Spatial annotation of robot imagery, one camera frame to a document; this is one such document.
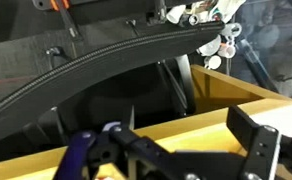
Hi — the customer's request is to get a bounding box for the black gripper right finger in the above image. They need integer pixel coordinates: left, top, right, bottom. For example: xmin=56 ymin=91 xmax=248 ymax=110
xmin=226 ymin=106 xmax=281 ymax=180

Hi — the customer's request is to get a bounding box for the black office chair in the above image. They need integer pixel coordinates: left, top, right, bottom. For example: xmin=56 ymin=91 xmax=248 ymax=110
xmin=0 ymin=0 xmax=226 ymax=166

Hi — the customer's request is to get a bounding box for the blue and black pen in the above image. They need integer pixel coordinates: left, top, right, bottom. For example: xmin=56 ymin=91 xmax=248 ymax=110
xmin=53 ymin=121 xmax=122 ymax=180

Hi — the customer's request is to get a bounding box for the wooden desk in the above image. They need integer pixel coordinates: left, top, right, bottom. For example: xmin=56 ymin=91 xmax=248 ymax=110
xmin=0 ymin=65 xmax=292 ymax=180

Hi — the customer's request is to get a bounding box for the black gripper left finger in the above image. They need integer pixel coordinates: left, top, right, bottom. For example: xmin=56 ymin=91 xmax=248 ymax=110
xmin=87 ymin=122 xmax=174 ymax=180

